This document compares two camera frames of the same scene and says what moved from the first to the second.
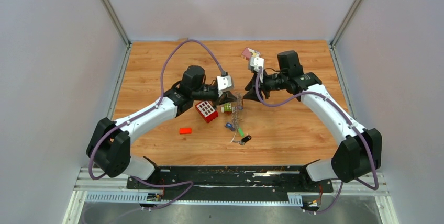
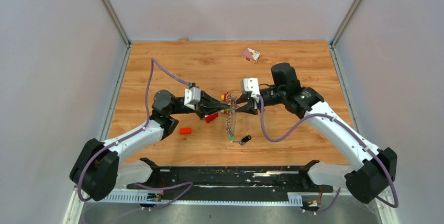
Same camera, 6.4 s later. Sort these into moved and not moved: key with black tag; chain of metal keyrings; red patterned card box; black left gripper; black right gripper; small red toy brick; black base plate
Moved: black left gripper; black right gripper; chain of metal keyrings
Not moved: small red toy brick; red patterned card box; key with black tag; black base plate
